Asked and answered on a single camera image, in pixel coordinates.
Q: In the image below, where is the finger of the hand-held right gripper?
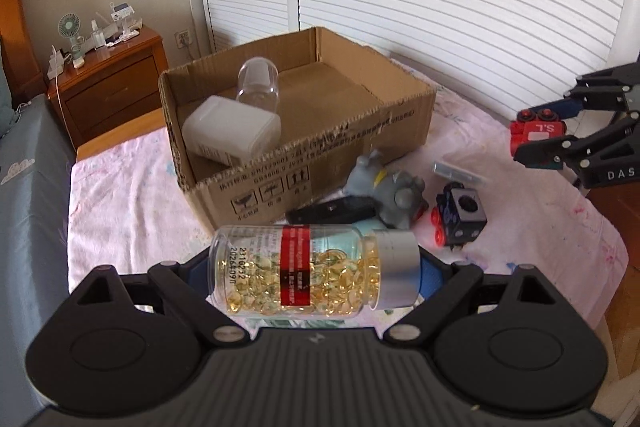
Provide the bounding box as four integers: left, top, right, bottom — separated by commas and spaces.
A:
514, 112, 640, 168
547, 62, 640, 120

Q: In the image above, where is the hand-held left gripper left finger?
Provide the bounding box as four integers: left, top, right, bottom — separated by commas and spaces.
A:
70, 249, 251, 348

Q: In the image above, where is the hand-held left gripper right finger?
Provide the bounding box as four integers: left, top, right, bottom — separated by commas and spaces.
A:
382, 249, 571, 348

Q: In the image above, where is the red toy train car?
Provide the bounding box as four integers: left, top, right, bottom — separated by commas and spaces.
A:
510, 107, 568, 170

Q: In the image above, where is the grey toy dog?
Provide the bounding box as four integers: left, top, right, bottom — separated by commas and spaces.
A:
342, 150, 428, 230

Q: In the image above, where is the clear bottle of yellow capsules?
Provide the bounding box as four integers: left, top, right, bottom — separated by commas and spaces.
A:
209, 224, 421, 319

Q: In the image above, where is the brown cardboard box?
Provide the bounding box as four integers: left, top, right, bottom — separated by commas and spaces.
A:
158, 26, 437, 230

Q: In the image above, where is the black toy train car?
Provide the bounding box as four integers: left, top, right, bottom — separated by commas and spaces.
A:
429, 182, 488, 250

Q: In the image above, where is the clear plastic tube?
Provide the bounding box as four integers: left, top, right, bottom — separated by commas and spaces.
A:
433, 162, 488, 188

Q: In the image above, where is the pink floral blanket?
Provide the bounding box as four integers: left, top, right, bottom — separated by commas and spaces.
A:
67, 82, 631, 333

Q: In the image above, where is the black flat case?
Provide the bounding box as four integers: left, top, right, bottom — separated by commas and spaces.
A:
286, 197, 381, 225

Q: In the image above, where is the white plastic container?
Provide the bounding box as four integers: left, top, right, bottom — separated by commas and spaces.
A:
181, 96, 282, 166

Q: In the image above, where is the blue bed sheet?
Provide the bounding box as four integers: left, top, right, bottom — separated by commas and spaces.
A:
0, 94, 77, 427

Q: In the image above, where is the clear plastic jar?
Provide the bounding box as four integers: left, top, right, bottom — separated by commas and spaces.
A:
236, 58, 280, 112

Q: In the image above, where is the wooden nightstand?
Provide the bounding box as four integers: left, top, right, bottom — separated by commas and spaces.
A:
47, 24, 168, 148

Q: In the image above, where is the white phone stand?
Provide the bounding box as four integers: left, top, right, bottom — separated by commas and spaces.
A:
109, 2, 143, 40

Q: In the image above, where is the small green desk fan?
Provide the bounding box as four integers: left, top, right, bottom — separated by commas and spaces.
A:
57, 13, 86, 58

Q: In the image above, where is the wooden bed headboard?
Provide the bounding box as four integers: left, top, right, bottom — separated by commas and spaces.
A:
0, 0, 46, 95

